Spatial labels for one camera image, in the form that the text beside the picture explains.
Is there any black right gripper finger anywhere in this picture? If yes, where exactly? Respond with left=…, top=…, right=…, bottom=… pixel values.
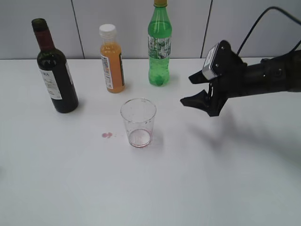
left=189, top=70, right=210, bottom=84
left=180, top=90, right=209, bottom=112

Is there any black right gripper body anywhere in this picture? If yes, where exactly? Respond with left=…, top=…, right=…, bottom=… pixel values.
left=207, top=40, right=246, bottom=117

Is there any transparent plastic cup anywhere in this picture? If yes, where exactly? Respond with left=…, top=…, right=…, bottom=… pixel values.
left=120, top=98, right=157, bottom=147

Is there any dark red wine bottle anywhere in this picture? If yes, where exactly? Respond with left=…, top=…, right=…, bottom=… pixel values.
left=32, top=18, right=79, bottom=113

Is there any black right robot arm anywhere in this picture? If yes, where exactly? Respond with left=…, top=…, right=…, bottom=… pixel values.
left=180, top=40, right=301, bottom=117

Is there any red wine spill stain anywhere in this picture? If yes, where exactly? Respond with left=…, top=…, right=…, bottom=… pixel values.
left=102, top=132, right=113, bottom=138

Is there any green soda bottle yellow cap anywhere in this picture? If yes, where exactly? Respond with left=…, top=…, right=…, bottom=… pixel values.
left=148, top=0, right=172, bottom=87

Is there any orange juice bottle white cap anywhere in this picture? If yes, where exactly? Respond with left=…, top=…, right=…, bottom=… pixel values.
left=99, top=24, right=125, bottom=93

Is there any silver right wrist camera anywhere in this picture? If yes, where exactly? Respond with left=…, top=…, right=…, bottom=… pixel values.
left=202, top=42, right=220, bottom=80

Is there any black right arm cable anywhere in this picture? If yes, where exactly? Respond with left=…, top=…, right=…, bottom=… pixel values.
left=236, top=6, right=301, bottom=55

